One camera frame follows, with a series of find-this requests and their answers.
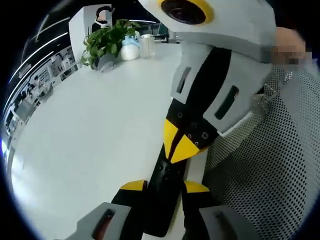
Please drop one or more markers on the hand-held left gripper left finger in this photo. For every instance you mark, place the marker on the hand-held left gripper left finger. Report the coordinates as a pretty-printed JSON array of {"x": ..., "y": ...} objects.
[{"x": 125, "y": 212}]

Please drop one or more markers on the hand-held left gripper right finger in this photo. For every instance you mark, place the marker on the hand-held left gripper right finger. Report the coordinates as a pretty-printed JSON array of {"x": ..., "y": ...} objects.
[{"x": 205, "y": 215}]

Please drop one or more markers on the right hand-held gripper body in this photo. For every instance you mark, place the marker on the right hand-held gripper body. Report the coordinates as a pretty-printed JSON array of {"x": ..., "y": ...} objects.
[{"x": 232, "y": 30}]

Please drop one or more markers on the black remote control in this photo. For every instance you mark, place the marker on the black remote control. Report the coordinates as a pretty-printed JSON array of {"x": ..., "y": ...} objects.
[{"x": 162, "y": 200}]

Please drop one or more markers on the person's right hand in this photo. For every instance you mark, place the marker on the person's right hand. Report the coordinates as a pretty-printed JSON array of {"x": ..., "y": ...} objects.
[{"x": 288, "y": 37}]

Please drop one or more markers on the clear glass cup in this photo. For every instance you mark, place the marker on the clear glass cup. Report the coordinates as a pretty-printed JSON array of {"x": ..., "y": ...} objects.
[{"x": 147, "y": 47}]

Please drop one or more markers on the white vase with blue mask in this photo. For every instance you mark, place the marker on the white vase with blue mask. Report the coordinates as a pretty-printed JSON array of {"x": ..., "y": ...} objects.
[{"x": 130, "y": 51}]

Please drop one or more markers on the white mesh chair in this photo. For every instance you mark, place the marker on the white mesh chair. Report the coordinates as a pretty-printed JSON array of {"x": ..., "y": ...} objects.
[{"x": 270, "y": 175}]

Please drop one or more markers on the green potted plant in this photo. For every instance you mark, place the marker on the green potted plant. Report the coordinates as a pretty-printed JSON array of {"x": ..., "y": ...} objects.
[{"x": 107, "y": 40}]

